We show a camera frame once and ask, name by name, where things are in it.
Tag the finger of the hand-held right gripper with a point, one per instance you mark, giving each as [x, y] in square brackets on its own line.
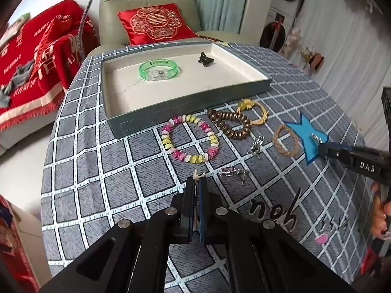
[339, 155]

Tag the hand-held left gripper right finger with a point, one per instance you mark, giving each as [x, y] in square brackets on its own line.
[205, 213]

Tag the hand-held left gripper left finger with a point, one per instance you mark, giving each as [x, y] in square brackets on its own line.
[188, 213]

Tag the silver hair clip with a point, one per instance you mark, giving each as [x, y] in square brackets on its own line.
[316, 139]
[232, 172]
[256, 146]

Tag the cream hair accessory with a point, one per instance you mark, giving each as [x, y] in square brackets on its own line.
[198, 175]

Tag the grey jewelry tray cream lining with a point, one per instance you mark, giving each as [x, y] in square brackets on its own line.
[189, 97]

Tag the person's right hand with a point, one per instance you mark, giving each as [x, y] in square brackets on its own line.
[380, 216]

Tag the blue felt star patch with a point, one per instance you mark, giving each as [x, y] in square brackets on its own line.
[299, 131]

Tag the grey checked tablecloth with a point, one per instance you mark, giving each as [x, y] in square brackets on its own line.
[122, 174]

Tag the small brown ornament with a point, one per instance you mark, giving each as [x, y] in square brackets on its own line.
[313, 57]

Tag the pink white flower decoration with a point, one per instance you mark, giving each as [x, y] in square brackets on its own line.
[293, 39]

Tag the white washing machine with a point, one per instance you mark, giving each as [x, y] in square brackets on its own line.
[273, 36]

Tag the green translucent bangle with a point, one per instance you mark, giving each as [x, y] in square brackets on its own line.
[155, 75]

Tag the black hair claw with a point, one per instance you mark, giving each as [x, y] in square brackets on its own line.
[204, 60]

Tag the red gift box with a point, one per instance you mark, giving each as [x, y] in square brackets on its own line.
[15, 250]

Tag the beige sofa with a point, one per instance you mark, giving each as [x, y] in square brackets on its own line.
[24, 137]

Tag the pale blue curtain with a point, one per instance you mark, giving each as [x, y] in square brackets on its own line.
[220, 3]

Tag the red embroidered cushion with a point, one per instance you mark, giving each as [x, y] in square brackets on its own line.
[158, 21]

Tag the green leather armchair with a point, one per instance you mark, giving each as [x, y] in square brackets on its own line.
[122, 12]

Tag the red printed blanket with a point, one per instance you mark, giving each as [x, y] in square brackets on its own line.
[45, 52]

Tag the grey crumpled cloth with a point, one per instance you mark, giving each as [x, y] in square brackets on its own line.
[18, 76]

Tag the green white printed pillow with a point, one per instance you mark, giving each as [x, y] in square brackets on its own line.
[18, 23]

